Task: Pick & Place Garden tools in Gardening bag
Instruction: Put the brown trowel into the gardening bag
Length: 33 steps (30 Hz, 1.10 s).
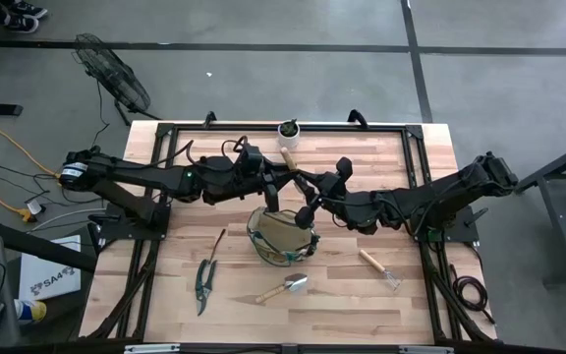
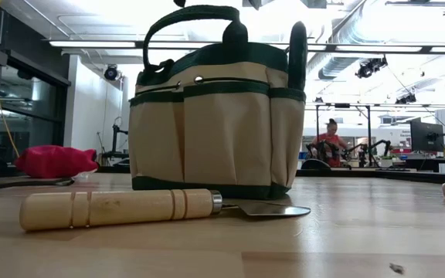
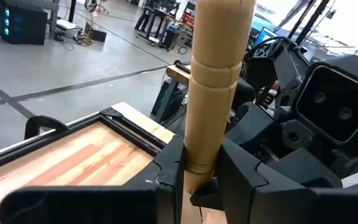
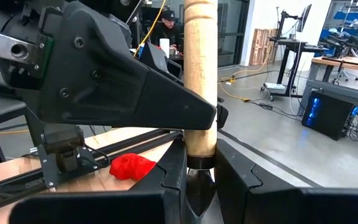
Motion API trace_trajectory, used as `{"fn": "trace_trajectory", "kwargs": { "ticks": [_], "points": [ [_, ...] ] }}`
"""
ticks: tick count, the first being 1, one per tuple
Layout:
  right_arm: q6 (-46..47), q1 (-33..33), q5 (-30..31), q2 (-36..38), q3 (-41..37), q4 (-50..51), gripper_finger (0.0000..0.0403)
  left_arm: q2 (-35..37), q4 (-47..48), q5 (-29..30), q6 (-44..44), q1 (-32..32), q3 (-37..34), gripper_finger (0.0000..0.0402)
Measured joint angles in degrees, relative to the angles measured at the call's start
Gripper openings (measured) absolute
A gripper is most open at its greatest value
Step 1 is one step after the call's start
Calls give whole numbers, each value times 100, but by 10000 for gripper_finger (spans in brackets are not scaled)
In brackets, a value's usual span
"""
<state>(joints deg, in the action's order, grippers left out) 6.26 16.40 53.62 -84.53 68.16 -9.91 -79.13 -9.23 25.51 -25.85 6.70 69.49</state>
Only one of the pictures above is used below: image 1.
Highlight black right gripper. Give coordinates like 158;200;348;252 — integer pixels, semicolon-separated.
295;156;355;231

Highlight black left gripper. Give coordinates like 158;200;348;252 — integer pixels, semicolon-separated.
238;142;304;213

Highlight wooden handle garden tool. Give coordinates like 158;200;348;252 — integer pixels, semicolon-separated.
280;146;299;172

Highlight beige green gardening bag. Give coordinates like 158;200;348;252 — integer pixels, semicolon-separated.
246;206;321;268

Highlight wooden handle metal trowel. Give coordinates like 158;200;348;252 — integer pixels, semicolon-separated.
255;272;310;305

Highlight green pruning shears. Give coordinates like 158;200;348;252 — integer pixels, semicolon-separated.
195;228;227;317

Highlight white pot with plant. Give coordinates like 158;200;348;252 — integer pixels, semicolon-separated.
277;117;302;150

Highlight black floor fan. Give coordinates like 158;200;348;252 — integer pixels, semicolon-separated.
71;32;162;127

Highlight black metal stand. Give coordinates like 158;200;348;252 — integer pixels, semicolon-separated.
514;135;566;289

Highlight white power adapter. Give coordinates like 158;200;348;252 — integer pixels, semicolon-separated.
24;199;47;217

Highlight white printed cardboard box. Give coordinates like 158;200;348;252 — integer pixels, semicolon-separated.
19;234;83;302

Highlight black neighbouring table beam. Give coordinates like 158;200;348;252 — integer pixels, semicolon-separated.
0;214;98;273

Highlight yellow blue white bottle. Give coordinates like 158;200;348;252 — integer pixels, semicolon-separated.
14;298;48;325

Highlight person's shoe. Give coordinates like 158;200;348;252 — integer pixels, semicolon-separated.
10;0;49;20
5;13;40;35

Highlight black table frame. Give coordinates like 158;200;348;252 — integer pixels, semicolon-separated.
80;121;498;345

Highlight wooden handle hand rake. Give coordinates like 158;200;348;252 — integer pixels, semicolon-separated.
358;249;404;291

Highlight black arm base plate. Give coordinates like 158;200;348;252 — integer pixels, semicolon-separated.
98;204;172;242
447;206;481;245

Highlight black coiled cable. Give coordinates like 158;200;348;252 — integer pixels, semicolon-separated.
448;263;496;325

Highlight silver metal bracket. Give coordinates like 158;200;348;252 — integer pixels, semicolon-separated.
399;345;455;354
124;343;182;354

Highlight white floor cable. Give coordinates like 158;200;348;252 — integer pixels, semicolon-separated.
29;206;110;233

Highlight yellow extension cord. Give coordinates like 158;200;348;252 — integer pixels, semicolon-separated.
0;93;63;223

